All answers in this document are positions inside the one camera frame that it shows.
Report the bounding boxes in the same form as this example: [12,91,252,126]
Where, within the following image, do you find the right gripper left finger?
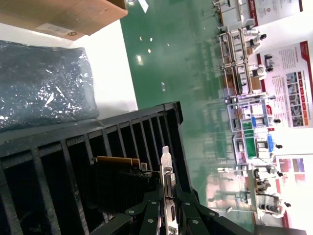
[125,199,163,235]

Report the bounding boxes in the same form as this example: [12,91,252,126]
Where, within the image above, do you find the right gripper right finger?
[177,195,255,235]

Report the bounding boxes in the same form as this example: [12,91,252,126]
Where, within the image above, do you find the graphics card with silver bracket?
[91,146,177,235]

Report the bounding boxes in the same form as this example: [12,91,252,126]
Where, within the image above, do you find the black slotted plastic container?
[0,101,200,235]

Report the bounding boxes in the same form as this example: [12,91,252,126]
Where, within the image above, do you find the open brown cardboard box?
[0,0,129,41]

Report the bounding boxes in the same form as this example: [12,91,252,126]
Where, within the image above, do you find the aluminium workstation with green bins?
[226,96,278,164]

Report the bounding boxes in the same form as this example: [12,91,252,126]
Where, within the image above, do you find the poster with red purple pictures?
[275,156,308,188]

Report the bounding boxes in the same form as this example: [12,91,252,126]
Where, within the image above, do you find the metal rack with cartons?
[218,25,268,97]

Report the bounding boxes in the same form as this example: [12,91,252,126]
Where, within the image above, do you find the grey translucent antistatic bag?
[0,40,100,130]

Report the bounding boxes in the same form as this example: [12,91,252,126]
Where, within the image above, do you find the poster with photo grid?
[263,40,313,129]

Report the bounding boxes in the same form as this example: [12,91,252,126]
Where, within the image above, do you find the red and white poster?
[246,0,304,28]

